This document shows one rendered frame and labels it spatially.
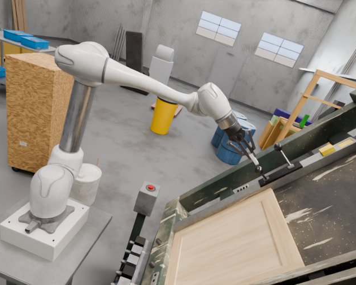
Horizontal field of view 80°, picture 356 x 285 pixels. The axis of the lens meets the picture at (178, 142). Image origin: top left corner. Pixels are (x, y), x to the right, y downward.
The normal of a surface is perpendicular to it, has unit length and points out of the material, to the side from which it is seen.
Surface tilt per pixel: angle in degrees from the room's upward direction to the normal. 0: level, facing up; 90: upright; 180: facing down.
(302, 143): 90
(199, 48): 90
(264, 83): 90
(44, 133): 90
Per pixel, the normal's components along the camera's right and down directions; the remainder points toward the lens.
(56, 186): 0.65, 0.18
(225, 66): -0.19, 0.37
